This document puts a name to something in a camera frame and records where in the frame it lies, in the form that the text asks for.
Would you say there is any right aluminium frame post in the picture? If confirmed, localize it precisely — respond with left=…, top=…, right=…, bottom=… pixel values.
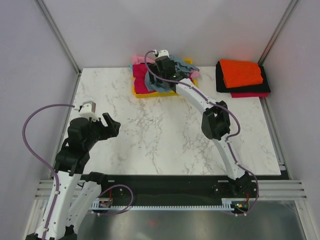
left=257, top=0, right=300, bottom=66

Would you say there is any white slotted cable duct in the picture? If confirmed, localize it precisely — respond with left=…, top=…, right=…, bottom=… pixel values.
left=89, top=199, right=235, bottom=211

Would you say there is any light pink t shirt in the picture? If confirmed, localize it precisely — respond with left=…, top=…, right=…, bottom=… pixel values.
left=131, top=55, right=155, bottom=65

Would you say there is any yellow plastic bin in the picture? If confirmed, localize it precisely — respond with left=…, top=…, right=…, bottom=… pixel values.
left=131, top=58, right=200, bottom=98

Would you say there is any aluminium front rail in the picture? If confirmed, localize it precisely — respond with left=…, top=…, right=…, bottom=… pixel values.
left=34, top=180, right=307, bottom=201

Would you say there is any magenta t shirt in bin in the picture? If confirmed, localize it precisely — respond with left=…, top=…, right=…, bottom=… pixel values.
left=132, top=63, right=201, bottom=94

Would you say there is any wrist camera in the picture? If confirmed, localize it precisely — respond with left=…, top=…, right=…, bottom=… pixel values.
left=78, top=101, right=99, bottom=122
left=154, top=49, right=170, bottom=58

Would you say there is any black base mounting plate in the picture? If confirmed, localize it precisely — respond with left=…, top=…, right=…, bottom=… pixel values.
left=81, top=172, right=258, bottom=207

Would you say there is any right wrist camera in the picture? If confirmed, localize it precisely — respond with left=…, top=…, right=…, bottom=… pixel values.
left=154, top=49, right=170, bottom=58

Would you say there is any folded orange t shirt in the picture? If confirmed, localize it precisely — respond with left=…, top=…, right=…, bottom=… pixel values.
left=219, top=59, right=263, bottom=89

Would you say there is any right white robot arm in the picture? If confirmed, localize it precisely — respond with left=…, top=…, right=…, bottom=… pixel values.
left=145, top=54, right=259, bottom=197

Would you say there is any left aluminium frame post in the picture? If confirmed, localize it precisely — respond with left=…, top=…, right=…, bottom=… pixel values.
left=34, top=0, right=82, bottom=76

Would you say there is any aluminium frame post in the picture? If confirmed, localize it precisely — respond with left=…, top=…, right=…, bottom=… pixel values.
left=34, top=0, right=82, bottom=76
left=257, top=0, right=300, bottom=66

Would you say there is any folded magenta t shirt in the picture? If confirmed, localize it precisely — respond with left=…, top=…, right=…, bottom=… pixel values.
left=230, top=92, right=269, bottom=98

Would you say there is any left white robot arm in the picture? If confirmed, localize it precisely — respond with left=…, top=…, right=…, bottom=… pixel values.
left=26, top=113, right=121, bottom=240

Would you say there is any folded black t shirt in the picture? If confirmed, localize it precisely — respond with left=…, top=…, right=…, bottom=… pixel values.
left=215, top=61, right=271, bottom=93

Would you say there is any grey-blue t shirt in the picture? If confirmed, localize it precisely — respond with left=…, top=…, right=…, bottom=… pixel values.
left=144, top=55, right=200, bottom=94

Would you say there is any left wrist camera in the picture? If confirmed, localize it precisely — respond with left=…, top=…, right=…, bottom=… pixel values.
left=78, top=101, right=99, bottom=122

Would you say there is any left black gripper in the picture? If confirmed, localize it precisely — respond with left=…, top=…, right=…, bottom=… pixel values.
left=84, top=112, right=121, bottom=150

